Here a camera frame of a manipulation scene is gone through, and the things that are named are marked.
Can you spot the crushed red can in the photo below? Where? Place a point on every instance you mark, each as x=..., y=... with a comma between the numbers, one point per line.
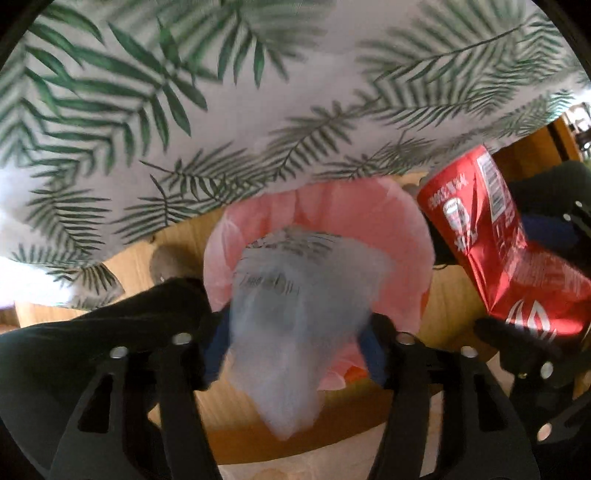
x=489, y=230

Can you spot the clear plastic bag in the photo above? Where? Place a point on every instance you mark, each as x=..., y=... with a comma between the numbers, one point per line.
x=295, y=314

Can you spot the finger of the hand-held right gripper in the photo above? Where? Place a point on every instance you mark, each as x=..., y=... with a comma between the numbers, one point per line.
x=554, y=233
x=521, y=350

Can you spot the red trash bin pink liner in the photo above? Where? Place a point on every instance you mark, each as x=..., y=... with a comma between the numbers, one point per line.
x=397, y=230

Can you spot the person's left leg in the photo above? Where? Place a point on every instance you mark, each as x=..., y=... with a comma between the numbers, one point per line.
x=69, y=332

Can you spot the leaf print tablecloth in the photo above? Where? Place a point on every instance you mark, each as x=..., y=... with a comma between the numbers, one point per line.
x=184, y=115

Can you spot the wooden seat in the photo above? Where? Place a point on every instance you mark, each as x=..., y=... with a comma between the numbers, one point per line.
x=300, y=445

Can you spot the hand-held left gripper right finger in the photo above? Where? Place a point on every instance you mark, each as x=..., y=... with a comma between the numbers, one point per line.
x=371, y=355

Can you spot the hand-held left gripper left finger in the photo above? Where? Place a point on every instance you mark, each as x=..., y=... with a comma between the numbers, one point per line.
x=217, y=350

